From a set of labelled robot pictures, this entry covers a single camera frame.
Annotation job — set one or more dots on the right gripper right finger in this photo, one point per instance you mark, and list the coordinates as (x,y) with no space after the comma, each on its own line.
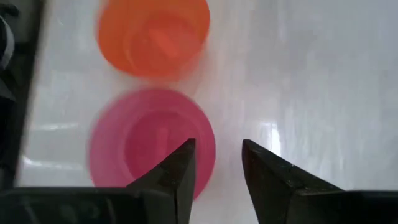
(295,199)

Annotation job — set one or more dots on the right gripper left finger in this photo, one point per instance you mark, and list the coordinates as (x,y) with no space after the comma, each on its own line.
(140,205)

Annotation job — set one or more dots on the small magenta bowl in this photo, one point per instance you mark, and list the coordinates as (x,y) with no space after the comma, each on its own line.
(140,137)

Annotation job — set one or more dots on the white glossy work sheet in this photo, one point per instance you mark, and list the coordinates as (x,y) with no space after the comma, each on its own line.
(311,77)

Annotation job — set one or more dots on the small orange-red bowl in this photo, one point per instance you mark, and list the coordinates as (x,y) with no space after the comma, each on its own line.
(152,37)

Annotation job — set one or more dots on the black metal table frame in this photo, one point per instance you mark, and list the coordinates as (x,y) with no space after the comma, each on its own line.
(18,109)

